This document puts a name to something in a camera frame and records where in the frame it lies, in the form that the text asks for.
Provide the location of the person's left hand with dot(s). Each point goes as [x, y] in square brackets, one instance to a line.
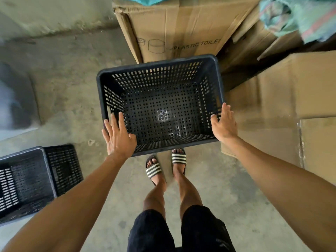
[120, 141]

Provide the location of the person's right hand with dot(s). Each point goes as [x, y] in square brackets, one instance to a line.
[225, 127]

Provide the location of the black plastic crate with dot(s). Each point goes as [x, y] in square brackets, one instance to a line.
[162, 102]
[26, 181]

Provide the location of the person's right forearm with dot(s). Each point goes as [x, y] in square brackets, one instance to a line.
[288, 191]

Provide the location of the person's left forearm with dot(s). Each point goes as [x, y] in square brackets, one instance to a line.
[73, 207]

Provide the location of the person's left leg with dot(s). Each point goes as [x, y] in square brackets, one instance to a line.
[156, 196]

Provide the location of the person's leg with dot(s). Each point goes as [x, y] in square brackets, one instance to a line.
[156, 196]
[187, 194]

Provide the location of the person's right leg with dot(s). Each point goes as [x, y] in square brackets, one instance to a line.
[187, 194]

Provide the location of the left striped sandal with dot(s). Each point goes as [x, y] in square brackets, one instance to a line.
[153, 170]

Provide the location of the large plain cardboard box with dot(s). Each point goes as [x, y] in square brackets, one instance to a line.
[288, 97]

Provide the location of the black shorts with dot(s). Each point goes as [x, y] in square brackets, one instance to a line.
[199, 230]

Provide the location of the printed cardboard box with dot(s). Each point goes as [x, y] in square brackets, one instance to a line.
[183, 23]

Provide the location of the pale green striped sack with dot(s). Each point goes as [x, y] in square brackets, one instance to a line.
[302, 15]

